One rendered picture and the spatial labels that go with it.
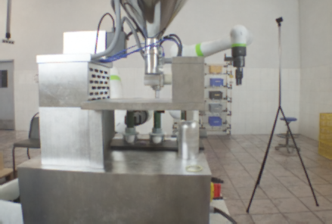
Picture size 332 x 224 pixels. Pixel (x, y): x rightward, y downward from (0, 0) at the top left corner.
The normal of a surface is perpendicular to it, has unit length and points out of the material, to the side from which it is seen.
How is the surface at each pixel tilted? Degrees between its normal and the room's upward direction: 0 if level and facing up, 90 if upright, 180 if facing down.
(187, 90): 90
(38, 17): 90
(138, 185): 90
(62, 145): 90
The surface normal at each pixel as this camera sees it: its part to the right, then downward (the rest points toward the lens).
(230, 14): -0.05, 0.05
